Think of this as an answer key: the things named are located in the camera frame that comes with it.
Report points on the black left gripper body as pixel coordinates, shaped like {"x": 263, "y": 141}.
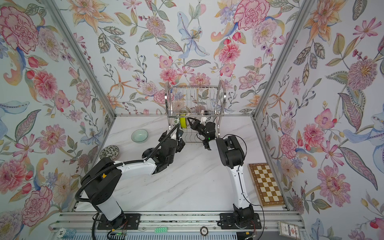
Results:
{"x": 169, "y": 161}

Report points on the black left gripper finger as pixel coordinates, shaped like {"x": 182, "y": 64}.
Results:
{"x": 179, "y": 134}
{"x": 163, "y": 137}

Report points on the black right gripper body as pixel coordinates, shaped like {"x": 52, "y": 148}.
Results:
{"x": 202, "y": 130}

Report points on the lime green plastic bowl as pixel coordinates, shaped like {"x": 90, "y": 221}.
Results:
{"x": 183, "y": 121}

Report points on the silver wire dish rack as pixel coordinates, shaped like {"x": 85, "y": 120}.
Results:
{"x": 190, "y": 100}

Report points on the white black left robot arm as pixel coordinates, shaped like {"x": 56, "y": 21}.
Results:
{"x": 98, "y": 185}

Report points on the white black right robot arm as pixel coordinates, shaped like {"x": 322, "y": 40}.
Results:
{"x": 232, "y": 157}

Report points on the pale green celadon bowl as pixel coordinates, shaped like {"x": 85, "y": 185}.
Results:
{"x": 139, "y": 136}

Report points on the black white patterned bowl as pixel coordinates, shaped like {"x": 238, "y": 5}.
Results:
{"x": 111, "y": 152}

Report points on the green connector block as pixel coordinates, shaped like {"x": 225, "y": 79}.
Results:
{"x": 161, "y": 230}

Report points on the wooden checkerboard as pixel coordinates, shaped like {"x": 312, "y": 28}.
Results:
{"x": 269, "y": 193}

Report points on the printed label card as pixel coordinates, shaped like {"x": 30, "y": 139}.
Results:
{"x": 289, "y": 230}

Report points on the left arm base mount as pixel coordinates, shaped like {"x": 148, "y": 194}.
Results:
{"x": 132, "y": 221}

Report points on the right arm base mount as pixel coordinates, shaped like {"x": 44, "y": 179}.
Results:
{"x": 228, "y": 221}

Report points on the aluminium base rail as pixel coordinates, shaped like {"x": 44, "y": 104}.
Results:
{"x": 177, "y": 221}

